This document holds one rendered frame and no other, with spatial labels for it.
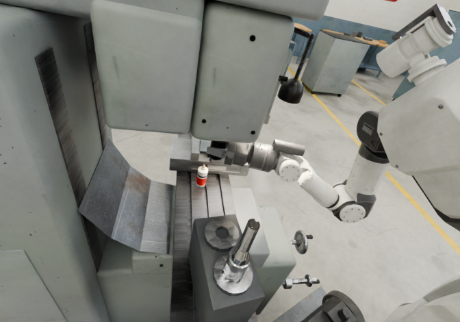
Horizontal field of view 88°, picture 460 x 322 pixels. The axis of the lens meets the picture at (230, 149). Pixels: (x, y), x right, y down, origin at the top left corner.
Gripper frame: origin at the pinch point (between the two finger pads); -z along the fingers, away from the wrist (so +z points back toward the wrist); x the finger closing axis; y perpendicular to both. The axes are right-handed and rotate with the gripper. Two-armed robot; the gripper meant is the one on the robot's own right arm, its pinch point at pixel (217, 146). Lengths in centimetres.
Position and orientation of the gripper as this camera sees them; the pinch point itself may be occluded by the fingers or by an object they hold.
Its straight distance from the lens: 75.4
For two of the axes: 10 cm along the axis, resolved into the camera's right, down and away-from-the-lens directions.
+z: 9.8, 2.2, 0.2
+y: -1.9, 7.8, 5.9
